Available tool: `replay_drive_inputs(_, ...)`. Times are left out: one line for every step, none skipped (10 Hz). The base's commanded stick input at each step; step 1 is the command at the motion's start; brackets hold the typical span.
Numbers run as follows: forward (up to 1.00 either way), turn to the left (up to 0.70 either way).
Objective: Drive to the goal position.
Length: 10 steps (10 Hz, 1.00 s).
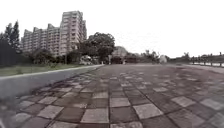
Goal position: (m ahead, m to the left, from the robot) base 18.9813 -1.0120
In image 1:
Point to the pale shell-shaped canopy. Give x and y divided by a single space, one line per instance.
119 51

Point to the chequered stone paved plaza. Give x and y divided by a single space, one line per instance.
126 86

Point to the distant dark bushes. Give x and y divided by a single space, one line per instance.
146 57

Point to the tall pale apartment building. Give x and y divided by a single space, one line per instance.
70 30

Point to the railing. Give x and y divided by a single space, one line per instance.
210 62

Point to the dark conifer tree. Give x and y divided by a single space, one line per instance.
13 36

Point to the low grey concrete wall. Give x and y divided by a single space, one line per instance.
26 83

